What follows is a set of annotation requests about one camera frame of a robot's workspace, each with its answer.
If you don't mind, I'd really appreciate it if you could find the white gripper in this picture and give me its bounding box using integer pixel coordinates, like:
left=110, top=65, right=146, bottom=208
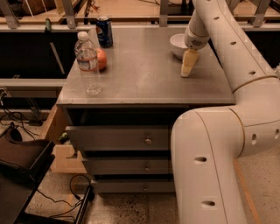
left=181, top=25, right=210, bottom=77

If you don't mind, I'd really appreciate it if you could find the white ceramic bowl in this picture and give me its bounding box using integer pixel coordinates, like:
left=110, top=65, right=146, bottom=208
left=170, top=33, right=187, bottom=59

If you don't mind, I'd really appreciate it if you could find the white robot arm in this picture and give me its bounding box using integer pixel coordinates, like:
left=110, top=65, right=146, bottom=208
left=171, top=0, right=280, bottom=224

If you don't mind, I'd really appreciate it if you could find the clear plastic water bottle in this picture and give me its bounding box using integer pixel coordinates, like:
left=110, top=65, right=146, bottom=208
left=74, top=31, right=102, bottom=95

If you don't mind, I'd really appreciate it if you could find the grey drawer cabinet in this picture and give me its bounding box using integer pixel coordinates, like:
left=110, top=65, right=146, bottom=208
left=57, top=27, right=234, bottom=182

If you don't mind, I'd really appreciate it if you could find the orange fruit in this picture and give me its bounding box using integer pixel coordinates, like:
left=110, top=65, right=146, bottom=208
left=96, top=48, right=107, bottom=70

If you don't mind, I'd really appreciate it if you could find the blue pepsi can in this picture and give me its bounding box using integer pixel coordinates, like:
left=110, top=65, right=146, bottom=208
left=96, top=16, right=113, bottom=48

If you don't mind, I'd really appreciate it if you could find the middle grey drawer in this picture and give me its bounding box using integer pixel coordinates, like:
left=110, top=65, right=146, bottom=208
left=82, top=157, right=172, bottom=175

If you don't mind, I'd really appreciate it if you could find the grey drawer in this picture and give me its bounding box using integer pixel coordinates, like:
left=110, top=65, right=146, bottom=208
left=92, top=179, right=175, bottom=193
left=66, top=125, right=169, bottom=151
left=82, top=157, right=172, bottom=175

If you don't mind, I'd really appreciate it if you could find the top grey drawer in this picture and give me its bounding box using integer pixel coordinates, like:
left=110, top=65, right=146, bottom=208
left=66, top=125, right=169, bottom=151

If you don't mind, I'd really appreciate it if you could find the bottom grey drawer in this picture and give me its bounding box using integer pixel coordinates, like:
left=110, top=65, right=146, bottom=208
left=92, top=179, right=175, bottom=193

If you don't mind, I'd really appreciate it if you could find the wooden box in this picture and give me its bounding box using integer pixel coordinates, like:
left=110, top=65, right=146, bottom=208
left=40, top=105, right=86, bottom=174

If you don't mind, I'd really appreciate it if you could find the black cart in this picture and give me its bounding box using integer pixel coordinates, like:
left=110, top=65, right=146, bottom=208
left=0, top=127, right=94, bottom=224

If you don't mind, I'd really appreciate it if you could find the green handled screwdriver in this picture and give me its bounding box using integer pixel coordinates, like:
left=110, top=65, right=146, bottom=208
left=44, top=17, right=67, bottom=76

